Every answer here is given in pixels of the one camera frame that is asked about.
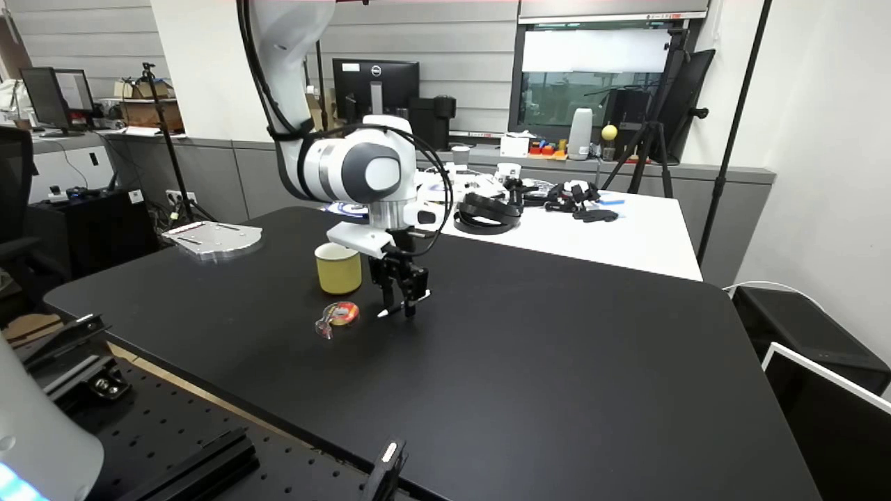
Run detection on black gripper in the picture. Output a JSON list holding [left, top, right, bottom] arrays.
[[370, 230, 428, 321]]

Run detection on black and white pen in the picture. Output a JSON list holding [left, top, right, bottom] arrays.
[[376, 290, 433, 321]]

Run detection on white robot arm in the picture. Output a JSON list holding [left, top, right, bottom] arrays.
[[238, 0, 428, 318]]

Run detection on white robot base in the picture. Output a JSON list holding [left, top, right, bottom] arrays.
[[0, 340, 104, 501]]

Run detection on yellow cup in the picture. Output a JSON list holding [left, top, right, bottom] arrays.
[[314, 241, 362, 294]]

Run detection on orange candy wrapper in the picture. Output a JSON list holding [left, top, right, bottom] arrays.
[[314, 300, 359, 340]]

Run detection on white electronics pile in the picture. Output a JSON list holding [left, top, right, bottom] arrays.
[[416, 169, 511, 202]]

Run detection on black headphones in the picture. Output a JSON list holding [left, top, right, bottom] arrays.
[[455, 191, 520, 233]]

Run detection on black clamp on table edge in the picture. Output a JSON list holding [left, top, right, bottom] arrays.
[[366, 439, 406, 501]]

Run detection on black controller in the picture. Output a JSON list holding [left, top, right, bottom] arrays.
[[543, 181, 615, 223]]

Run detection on white cylinder speaker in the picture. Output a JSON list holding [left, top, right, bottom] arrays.
[[569, 109, 593, 159]]

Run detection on yellow ball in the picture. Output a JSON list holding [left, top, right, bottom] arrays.
[[601, 124, 618, 142]]

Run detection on black tripod right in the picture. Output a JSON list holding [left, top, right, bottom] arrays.
[[605, 28, 715, 198]]

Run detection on black tripod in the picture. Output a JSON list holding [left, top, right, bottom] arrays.
[[605, 28, 715, 198], [139, 60, 213, 223]]

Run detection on black tripod left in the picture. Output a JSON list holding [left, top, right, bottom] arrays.
[[139, 60, 213, 223]]

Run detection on black office chair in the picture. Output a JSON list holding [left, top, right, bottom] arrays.
[[0, 124, 40, 300]]

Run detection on left desk monitor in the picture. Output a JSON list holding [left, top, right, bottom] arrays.
[[23, 67, 96, 137]]

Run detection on black light stand pole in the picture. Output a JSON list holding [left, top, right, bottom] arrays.
[[697, 0, 775, 263]]

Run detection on black box with white edge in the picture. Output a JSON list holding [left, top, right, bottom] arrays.
[[761, 341, 891, 501]]

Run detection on black metal bracket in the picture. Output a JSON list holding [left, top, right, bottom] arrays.
[[23, 314, 131, 404]]

